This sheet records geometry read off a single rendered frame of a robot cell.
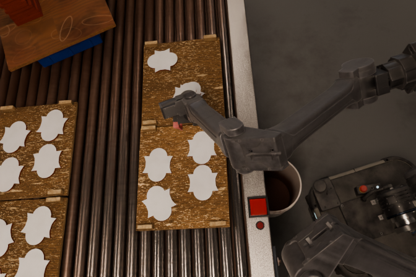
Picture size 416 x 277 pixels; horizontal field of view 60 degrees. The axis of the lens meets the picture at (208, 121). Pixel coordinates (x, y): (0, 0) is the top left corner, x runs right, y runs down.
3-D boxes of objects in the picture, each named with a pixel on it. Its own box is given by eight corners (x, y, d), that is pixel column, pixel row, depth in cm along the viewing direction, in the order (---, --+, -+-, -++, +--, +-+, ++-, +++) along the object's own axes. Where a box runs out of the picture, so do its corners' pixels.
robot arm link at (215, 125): (262, 167, 77) (249, 123, 73) (238, 178, 76) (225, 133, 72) (204, 116, 117) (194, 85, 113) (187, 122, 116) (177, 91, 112)
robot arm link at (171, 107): (204, 120, 112) (196, 94, 109) (169, 132, 110) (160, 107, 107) (196, 109, 123) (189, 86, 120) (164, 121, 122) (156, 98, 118)
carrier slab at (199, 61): (220, 38, 163) (219, 36, 162) (225, 121, 147) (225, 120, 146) (144, 46, 167) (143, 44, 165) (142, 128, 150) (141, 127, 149)
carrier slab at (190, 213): (225, 123, 147) (224, 122, 146) (230, 227, 131) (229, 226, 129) (141, 129, 150) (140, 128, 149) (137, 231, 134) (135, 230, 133)
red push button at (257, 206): (265, 198, 134) (265, 198, 133) (267, 214, 132) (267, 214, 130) (249, 200, 134) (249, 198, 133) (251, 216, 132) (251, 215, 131)
